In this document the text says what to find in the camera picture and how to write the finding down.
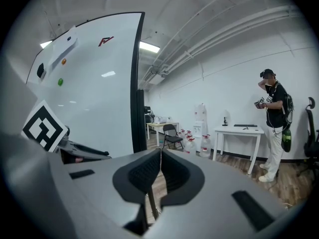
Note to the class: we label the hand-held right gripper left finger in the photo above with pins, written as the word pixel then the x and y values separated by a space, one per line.
pixel 104 190

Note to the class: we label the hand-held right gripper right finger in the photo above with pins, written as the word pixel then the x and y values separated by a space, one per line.
pixel 214 195

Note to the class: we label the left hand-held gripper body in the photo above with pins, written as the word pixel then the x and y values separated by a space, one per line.
pixel 42 129

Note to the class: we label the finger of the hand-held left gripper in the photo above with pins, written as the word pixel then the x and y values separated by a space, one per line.
pixel 84 151

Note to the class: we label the black-framed whiteboard on stand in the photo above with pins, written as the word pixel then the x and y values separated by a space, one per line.
pixel 99 96

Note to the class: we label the black whiteboard eraser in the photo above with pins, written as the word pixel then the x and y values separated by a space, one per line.
pixel 40 70

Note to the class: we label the clear water jug red cap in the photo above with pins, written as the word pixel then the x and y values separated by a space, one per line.
pixel 189 134
pixel 205 147
pixel 190 147
pixel 182 136

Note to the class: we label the green round magnet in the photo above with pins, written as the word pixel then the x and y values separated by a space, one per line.
pixel 60 82

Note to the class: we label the small white table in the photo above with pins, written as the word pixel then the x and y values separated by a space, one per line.
pixel 239 130

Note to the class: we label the orange round magnet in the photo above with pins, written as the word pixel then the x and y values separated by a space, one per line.
pixel 64 61

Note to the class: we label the white water dispenser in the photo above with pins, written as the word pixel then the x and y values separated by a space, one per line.
pixel 200 123

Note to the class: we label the black microscope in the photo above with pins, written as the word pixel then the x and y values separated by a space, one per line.
pixel 225 121

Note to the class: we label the black folding chair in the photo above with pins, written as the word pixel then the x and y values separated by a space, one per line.
pixel 172 133

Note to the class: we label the black keyboard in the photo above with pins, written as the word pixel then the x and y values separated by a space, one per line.
pixel 245 125

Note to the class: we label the cream table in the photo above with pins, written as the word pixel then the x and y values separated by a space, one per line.
pixel 159 124

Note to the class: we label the white desktop appliance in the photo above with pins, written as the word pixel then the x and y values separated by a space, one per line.
pixel 160 120

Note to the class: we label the white paper sheet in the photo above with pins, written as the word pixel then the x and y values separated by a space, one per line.
pixel 63 47

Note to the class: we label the long ceiling light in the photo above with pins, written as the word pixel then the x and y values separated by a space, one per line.
pixel 46 44
pixel 149 46

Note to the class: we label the white ceiling air conditioner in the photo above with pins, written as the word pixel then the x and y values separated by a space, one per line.
pixel 154 78

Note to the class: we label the black office chair with headrest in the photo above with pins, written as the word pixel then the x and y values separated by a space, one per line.
pixel 311 138

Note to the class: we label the white ceiling pipes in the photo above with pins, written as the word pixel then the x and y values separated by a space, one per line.
pixel 224 31

